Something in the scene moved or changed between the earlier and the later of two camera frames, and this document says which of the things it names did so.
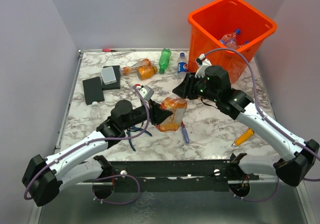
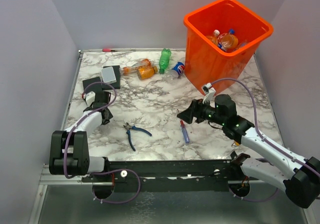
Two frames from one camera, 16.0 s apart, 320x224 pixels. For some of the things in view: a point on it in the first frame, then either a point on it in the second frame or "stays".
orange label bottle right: [147, 72] stays
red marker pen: [107, 50] stays
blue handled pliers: [135, 129] stays
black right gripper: [185, 89] -> [188, 114]
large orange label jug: [178, 107] -> [214, 38]
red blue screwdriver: [185, 134] stays
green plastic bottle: [164, 60] stays
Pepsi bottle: [229, 40] -> [231, 31]
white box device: [108, 75] stays
